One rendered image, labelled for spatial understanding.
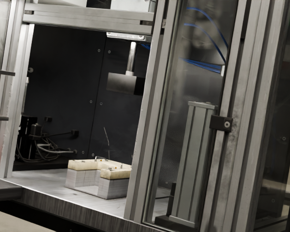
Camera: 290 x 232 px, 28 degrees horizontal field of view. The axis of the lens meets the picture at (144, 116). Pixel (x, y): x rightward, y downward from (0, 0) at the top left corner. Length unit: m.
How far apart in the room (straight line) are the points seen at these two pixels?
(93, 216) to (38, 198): 0.16
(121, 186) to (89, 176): 0.10
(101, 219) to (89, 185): 0.24
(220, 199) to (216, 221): 0.04
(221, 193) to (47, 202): 0.43
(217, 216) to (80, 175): 0.45
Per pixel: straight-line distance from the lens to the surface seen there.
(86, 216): 1.26
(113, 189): 1.37
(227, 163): 1.08
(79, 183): 1.43
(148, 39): 1.40
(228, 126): 1.08
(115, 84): 1.44
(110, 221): 1.23
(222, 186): 1.09
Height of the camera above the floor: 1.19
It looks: 3 degrees down
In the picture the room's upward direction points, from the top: 9 degrees clockwise
